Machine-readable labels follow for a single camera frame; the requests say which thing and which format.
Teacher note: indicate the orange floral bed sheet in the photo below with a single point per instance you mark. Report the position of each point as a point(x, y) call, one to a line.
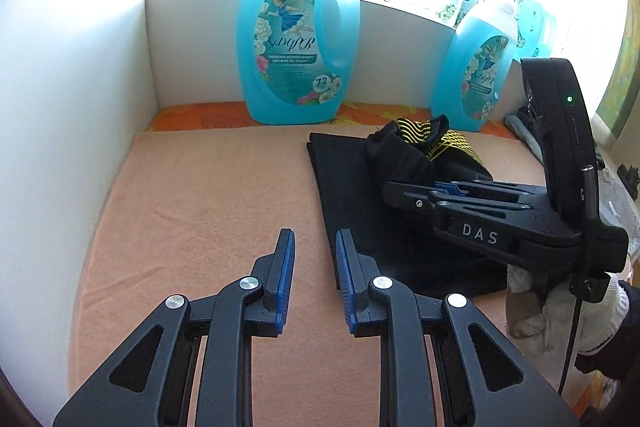
point(232, 115)

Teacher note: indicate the blue bottle on windowsill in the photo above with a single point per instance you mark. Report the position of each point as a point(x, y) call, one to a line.
point(536, 29)

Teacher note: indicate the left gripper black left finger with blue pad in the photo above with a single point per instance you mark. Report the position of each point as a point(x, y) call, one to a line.
point(190, 358)

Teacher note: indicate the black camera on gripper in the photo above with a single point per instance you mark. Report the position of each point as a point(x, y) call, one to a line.
point(563, 131)

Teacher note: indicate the white knit gloved hand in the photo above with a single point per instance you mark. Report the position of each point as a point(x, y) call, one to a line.
point(532, 320)

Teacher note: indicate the blue detergent bottle right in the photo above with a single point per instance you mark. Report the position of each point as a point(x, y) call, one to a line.
point(475, 68)

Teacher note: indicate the blue detergent bottle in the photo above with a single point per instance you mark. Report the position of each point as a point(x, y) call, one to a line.
point(475, 68)
point(295, 58)

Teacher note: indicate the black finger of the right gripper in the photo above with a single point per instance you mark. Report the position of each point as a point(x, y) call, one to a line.
point(478, 195)

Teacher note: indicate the green yellow landscape painting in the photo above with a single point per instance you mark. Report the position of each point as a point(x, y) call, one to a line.
point(623, 87)

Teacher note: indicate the black pants yellow stripes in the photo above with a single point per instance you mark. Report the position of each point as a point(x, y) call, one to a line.
point(351, 173)

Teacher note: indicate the stack of folded dark clothes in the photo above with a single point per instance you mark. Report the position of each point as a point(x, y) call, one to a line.
point(522, 126)

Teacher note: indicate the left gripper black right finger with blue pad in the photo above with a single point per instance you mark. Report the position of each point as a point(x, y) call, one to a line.
point(442, 360)

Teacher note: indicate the black sleeve forearm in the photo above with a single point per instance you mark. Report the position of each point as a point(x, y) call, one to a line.
point(610, 344)

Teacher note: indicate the blue detergent bottle left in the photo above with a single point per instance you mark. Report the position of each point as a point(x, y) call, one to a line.
point(295, 58)

